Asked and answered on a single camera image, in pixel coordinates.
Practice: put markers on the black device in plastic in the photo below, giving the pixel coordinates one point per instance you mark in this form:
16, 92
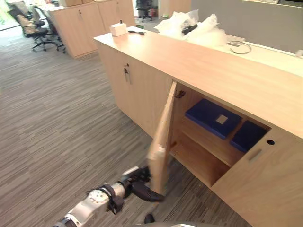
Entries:
189, 28

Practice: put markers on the long wooden office cabinet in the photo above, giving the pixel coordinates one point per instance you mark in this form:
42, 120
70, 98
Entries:
213, 78

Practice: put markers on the crumpled clear plastic wrap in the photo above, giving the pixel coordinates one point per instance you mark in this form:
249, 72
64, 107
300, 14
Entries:
194, 28

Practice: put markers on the black mesh office chair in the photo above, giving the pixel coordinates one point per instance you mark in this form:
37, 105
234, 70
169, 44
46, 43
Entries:
35, 28

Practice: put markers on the metal door hinge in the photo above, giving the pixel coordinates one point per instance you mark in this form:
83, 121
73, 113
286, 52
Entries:
180, 94

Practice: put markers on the white cardboard box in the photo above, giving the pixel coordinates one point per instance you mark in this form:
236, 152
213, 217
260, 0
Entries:
118, 29

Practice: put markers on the grey desk partition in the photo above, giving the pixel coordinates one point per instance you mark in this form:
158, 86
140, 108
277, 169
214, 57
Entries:
248, 21

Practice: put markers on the tall wooden storage cabinet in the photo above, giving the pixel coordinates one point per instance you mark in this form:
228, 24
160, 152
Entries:
90, 26

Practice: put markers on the black round door lock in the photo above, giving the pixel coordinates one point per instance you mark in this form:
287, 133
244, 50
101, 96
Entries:
270, 142

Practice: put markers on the plain blue folder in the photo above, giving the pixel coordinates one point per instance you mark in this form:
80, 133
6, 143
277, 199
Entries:
248, 137

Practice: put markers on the wooden cabinet door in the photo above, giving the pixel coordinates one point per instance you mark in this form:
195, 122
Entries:
163, 139

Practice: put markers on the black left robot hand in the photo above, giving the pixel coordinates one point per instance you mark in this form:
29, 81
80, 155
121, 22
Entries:
142, 186

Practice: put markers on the dark robot foot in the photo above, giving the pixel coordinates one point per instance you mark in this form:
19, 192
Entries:
149, 218

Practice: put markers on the blue folder with white label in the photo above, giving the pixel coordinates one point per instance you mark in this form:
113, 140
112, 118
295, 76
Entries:
213, 118

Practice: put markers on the black pen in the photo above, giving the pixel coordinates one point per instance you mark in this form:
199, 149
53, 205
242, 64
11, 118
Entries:
136, 32

